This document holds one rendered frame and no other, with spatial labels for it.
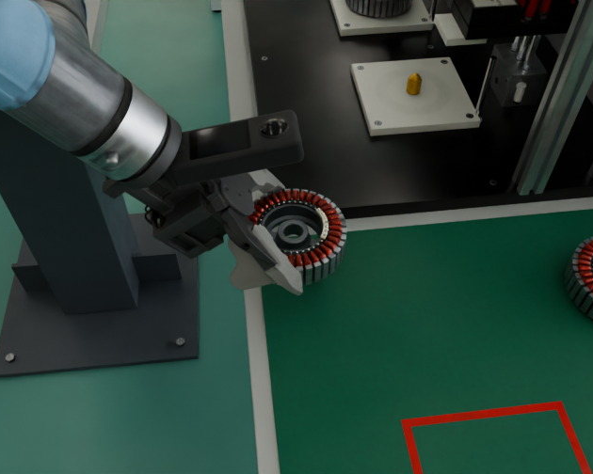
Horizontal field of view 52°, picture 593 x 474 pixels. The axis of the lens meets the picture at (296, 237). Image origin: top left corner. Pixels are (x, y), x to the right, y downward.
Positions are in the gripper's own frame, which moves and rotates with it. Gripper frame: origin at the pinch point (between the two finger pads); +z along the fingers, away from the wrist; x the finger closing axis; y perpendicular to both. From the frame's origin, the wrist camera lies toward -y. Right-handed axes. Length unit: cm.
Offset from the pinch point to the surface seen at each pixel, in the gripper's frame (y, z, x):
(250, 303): 8.2, 1.9, 3.5
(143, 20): 79, 51, -184
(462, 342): -9.4, 14.1, 11.8
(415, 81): -15.4, 13.4, -26.0
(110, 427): 80, 43, -16
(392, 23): -15.1, 16.5, -44.0
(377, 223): -4.9, 11.9, -5.9
